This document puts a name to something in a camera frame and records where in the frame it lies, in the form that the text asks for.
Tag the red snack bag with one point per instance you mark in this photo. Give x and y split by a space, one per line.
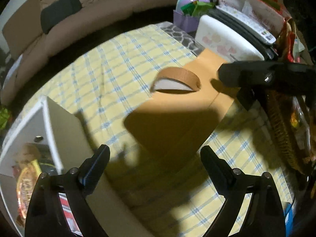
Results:
290 42

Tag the orange tiger tissue box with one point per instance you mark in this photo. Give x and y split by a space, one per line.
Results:
172 126

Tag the yellow checkered tablecloth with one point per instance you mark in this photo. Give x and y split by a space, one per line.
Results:
103 86

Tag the UFO instant noodle bowl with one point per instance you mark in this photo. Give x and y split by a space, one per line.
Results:
29 163

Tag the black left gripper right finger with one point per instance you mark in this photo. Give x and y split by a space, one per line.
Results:
264 216

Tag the purple container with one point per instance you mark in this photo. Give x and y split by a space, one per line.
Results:
184 16

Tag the white storage bin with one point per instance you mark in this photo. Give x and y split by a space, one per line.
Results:
59 132

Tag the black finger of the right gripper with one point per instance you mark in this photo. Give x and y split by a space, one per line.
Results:
287 78

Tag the woven wicker basket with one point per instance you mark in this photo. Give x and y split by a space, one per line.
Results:
279 112

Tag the black cushion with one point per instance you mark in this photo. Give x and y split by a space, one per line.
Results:
57 12

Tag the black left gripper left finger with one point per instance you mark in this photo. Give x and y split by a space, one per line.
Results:
45 215

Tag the brown sofa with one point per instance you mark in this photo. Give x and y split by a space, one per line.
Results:
32 49

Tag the white floral box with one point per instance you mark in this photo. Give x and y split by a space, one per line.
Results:
224 41

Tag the blue UTO box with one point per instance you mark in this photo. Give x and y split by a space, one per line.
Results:
288 214

